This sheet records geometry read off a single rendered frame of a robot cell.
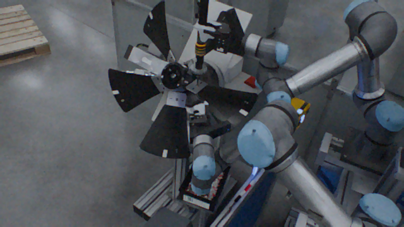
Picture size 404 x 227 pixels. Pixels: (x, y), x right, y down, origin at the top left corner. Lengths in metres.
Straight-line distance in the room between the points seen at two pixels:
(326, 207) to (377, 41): 0.55
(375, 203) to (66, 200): 2.02
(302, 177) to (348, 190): 0.65
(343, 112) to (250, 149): 1.23
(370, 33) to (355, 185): 0.68
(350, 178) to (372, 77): 0.44
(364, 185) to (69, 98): 2.60
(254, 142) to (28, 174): 2.17
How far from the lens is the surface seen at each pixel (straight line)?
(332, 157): 1.66
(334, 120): 2.16
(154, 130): 1.53
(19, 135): 3.17
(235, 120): 1.40
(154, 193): 2.47
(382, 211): 1.16
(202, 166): 1.16
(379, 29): 1.25
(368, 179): 1.69
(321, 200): 1.00
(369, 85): 1.54
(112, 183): 2.65
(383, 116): 1.51
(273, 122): 0.95
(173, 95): 1.54
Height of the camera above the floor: 2.10
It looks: 42 degrees down
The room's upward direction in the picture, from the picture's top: 6 degrees clockwise
